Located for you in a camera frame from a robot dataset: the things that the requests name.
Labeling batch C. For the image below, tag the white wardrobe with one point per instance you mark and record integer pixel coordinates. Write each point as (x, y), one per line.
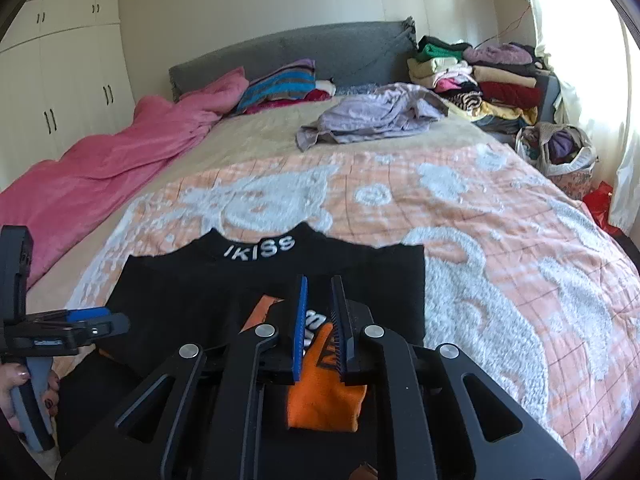
(63, 77)

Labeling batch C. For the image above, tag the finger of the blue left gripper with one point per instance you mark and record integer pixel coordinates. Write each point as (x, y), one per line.
(81, 315)

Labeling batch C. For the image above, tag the beige bed sheet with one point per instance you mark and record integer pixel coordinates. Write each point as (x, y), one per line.
(267, 134)

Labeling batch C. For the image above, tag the grey upholstered headboard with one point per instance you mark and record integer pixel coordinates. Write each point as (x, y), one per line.
(349, 54)

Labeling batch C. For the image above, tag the pile of folded clothes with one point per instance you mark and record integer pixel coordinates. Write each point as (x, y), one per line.
(500, 88)

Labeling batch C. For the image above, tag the orange and white tufted bedspread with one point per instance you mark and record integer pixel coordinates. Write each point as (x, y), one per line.
(516, 273)

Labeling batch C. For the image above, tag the striped blue folded blanket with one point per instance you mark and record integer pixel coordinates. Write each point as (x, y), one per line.
(288, 84)

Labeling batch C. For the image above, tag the red bag on floor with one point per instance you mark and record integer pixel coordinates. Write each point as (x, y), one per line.
(598, 202)

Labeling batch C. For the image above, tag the bag of clothes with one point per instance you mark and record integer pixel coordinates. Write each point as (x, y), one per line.
(564, 154)

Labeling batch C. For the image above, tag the black sweater with orange cuffs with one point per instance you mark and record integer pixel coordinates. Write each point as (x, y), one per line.
(202, 382)

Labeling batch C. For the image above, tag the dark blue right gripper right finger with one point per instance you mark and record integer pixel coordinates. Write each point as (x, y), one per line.
(344, 335)

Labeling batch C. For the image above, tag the lilac crumpled garment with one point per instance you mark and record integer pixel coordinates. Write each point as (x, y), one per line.
(389, 112)

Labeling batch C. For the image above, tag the pink blanket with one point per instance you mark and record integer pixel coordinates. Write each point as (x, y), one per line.
(62, 201)

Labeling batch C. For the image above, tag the person's left hand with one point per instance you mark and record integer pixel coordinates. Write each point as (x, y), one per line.
(13, 375)

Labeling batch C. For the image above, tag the white curtain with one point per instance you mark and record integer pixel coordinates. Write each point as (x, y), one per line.
(593, 54)

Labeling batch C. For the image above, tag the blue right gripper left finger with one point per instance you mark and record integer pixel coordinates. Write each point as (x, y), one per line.
(299, 300)

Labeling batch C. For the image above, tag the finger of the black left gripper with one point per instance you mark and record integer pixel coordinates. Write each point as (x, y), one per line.
(108, 326)

